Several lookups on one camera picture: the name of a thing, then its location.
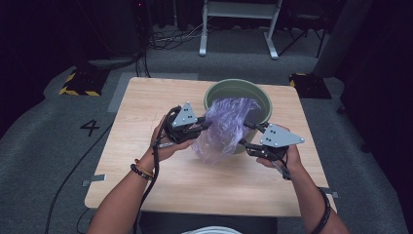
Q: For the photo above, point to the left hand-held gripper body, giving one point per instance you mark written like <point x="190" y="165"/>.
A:
<point x="181" y="130"/>

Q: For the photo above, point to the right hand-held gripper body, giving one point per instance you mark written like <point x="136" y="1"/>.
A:
<point x="276" y="138"/>

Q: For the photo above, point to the purple plastic bag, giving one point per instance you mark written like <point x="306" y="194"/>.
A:
<point x="224" y="130"/>

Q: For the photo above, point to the green plastic bin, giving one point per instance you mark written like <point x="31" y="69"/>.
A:
<point x="227" y="87"/>

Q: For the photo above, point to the person's left hand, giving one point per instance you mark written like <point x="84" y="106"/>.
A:
<point x="162" y="149"/>

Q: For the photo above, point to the person's right hand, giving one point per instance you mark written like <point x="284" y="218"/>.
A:
<point x="295" y="159"/>

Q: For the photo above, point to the black yellow striped base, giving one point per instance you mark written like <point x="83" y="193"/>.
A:
<point x="84" y="83"/>
<point x="310" y="86"/>

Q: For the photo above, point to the grey tape strip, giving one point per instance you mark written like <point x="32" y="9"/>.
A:
<point x="95" y="178"/>
<point x="333" y="194"/>

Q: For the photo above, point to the person's dark pants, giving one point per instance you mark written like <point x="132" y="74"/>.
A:
<point x="211" y="219"/>

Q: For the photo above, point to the black wristband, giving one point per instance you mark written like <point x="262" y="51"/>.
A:
<point x="324" y="211"/>

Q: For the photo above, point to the person's white shirt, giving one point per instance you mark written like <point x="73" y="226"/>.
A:
<point x="211" y="230"/>

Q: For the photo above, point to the black stand legs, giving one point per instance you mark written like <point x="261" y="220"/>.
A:
<point x="305" y="32"/>

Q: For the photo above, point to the white metal stand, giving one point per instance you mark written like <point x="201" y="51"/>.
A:
<point x="240" y="9"/>

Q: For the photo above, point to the grey column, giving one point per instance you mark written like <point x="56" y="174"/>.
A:
<point x="344" y="35"/>

